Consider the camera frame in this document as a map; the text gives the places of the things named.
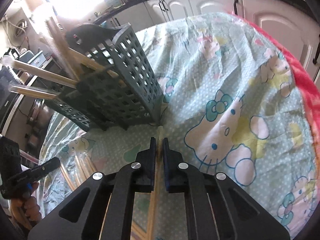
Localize pink fleece blanket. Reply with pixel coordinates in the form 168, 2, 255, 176
224, 11, 320, 131

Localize black microwave oven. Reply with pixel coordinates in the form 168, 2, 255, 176
0, 66, 22, 131

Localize dark green utensil basket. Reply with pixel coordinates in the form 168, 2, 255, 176
45, 23, 163, 132

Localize white lower cabinets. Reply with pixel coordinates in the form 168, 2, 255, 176
101, 0, 319, 81

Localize bamboo chopstick pair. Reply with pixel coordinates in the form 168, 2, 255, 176
60, 154, 97, 192
1, 56, 76, 88
68, 48, 126, 88
146, 126, 163, 240
8, 85, 58, 100
42, 17, 82, 82

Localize left human hand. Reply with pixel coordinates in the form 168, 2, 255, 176
10, 196, 42, 229

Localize stacked steel pots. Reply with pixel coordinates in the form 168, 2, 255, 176
27, 99, 54, 130

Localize blue plastic box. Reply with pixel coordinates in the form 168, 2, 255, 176
18, 50, 47, 68

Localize cartoon print tablecloth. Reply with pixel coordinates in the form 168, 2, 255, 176
39, 13, 319, 239

